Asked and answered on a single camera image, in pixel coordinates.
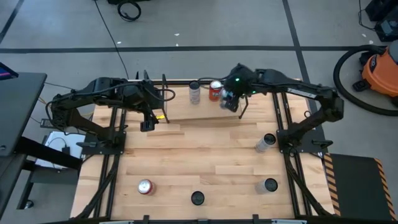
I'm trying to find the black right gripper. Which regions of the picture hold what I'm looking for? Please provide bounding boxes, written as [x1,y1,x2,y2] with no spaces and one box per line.
[224,63,259,97]

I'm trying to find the red Fanta strawberry can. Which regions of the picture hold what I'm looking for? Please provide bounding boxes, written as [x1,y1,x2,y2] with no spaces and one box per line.
[208,80,223,102]
[137,179,156,196]

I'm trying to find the white paper sheet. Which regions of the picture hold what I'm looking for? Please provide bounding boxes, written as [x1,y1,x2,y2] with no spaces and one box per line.
[35,130,86,170]

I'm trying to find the orange shop vacuum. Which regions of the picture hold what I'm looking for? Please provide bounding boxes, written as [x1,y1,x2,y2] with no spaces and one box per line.
[333,44,398,117]
[353,40,398,108]

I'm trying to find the black power brick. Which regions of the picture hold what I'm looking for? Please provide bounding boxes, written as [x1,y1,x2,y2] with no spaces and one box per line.
[40,118,65,129]

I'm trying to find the black desk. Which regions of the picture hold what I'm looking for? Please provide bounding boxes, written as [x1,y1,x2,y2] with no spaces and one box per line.
[0,72,83,215]

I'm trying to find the dark laptop screen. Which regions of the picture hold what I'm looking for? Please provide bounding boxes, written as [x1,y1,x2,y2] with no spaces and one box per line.
[0,62,19,81]

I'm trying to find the black equipment cases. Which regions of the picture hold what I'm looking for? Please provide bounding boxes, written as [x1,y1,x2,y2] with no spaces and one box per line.
[365,0,398,43]

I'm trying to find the black mat hazard stripes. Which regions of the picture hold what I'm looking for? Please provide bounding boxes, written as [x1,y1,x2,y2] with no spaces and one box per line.
[323,152,398,222]

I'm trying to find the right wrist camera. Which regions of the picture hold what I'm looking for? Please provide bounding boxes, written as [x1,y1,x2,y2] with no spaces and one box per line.
[224,98,240,113]

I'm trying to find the wooden shelf black wire frame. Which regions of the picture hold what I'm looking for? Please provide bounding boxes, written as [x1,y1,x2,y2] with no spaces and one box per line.
[159,73,249,124]

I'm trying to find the black aluminium table frame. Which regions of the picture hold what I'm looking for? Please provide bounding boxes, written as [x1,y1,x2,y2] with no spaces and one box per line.
[74,79,336,224]

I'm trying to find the black floor cable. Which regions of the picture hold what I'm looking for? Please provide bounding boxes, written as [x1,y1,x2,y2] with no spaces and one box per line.
[94,0,130,79]

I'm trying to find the coiled black cable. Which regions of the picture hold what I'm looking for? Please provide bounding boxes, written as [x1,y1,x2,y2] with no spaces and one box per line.
[116,0,142,22]

